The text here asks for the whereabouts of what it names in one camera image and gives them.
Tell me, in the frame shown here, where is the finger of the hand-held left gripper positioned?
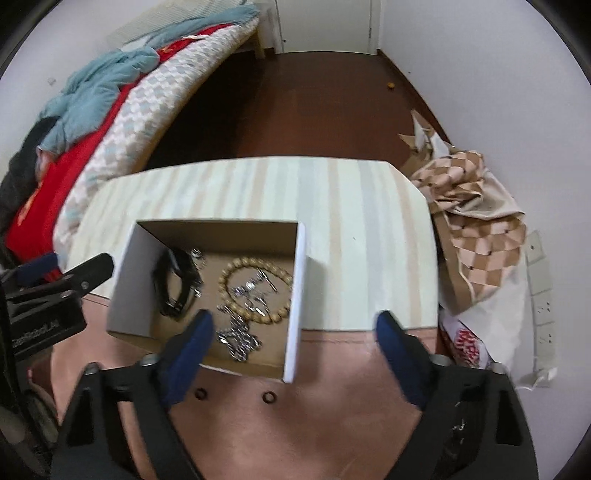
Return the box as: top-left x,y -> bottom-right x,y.
17,253 -> 61,287
7,252 -> 115,301

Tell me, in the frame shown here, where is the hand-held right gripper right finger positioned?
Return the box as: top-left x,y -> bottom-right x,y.
376,311 -> 540,480

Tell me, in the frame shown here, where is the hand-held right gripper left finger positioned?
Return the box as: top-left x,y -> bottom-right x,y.
50,310 -> 215,480

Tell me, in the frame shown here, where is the chunky silver chain bracelet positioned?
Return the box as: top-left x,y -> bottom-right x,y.
216,305 -> 263,361

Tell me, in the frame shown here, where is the black wristband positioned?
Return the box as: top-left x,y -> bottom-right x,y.
152,248 -> 205,320

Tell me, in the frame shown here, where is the silver disc bracelet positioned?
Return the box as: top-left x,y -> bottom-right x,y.
232,271 -> 280,308

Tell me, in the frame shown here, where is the wooden bead bracelet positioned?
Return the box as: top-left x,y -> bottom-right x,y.
218,257 -> 294,325

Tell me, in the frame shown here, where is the white cardboard box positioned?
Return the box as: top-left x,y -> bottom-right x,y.
106,220 -> 308,385

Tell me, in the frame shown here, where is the bed with red blanket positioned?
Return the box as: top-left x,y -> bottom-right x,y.
4,28 -> 241,278

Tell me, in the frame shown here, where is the white bag with red print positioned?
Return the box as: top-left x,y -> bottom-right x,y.
438,277 -> 536,374

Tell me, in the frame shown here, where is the dark fuzzy garment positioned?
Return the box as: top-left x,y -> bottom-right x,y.
0,115 -> 61,241

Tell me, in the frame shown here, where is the white power strip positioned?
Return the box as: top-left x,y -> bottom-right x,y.
524,231 -> 559,388

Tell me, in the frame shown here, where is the brown checkered cloth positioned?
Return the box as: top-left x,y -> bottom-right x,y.
399,108 -> 527,317

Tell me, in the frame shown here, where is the checkered bed sheet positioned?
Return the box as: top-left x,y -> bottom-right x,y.
53,32 -> 257,250

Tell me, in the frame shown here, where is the blue quilt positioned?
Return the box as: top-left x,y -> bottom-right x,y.
37,2 -> 259,153

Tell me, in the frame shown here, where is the pale green bed mat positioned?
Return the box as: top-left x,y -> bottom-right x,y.
108,0 -> 250,51

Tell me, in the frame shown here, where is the white door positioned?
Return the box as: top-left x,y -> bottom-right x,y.
272,0 -> 375,55

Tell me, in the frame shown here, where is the wooden bed frame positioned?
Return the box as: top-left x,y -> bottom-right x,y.
231,28 -> 267,60

